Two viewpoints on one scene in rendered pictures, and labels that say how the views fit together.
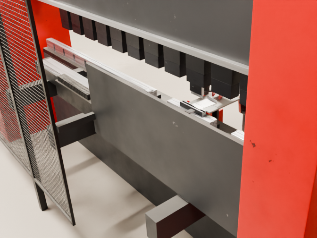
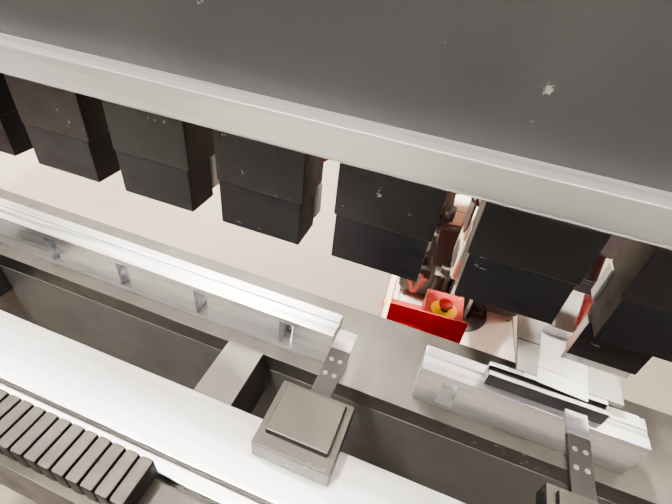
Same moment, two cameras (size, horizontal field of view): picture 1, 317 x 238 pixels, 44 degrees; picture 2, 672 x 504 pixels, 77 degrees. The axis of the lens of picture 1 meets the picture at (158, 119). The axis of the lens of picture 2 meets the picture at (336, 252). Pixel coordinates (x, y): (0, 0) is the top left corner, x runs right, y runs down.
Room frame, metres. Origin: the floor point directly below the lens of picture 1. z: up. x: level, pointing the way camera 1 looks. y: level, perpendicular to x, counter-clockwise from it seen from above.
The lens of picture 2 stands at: (1.99, 0.38, 1.61)
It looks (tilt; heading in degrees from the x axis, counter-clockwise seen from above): 39 degrees down; 322
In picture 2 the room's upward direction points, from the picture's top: 7 degrees clockwise
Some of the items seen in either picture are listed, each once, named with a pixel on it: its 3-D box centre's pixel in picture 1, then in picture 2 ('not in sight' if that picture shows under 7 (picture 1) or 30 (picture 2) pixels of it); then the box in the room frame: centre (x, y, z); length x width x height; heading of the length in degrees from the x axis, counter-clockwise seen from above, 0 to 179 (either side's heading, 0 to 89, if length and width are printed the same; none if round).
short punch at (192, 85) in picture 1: (196, 88); (607, 349); (2.08, -0.23, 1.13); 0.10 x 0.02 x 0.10; 37
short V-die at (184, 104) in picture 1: (192, 108); (544, 391); (2.11, -0.21, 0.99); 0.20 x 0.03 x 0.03; 37
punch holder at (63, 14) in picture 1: (69, 18); not in sight; (3.34, 0.71, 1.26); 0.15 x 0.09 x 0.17; 37
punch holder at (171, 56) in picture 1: (177, 59); (522, 249); (2.22, -0.13, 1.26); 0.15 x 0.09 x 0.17; 37
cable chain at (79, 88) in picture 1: (75, 86); (8, 423); (2.45, 0.55, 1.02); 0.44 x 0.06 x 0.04; 37
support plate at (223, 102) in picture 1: (214, 100); (563, 335); (2.16, -0.35, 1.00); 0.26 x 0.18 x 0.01; 127
